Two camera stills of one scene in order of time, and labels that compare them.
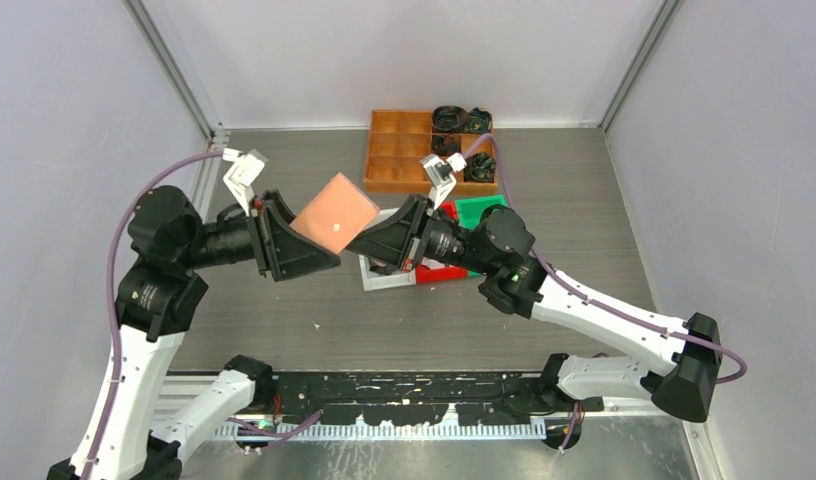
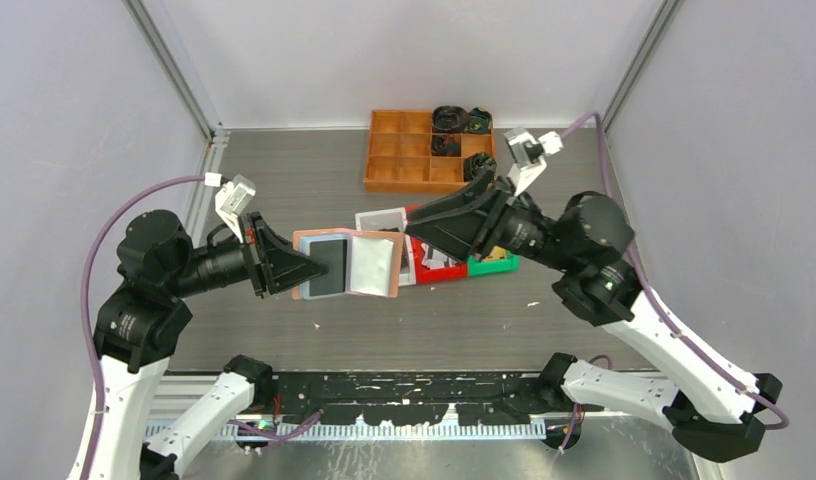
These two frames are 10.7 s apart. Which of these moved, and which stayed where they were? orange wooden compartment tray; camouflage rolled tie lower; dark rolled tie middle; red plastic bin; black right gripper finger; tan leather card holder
Moved: black right gripper finger; tan leather card holder
Stayed: red plastic bin; camouflage rolled tie lower; orange wooden compartment tray; dark rolled tie middle
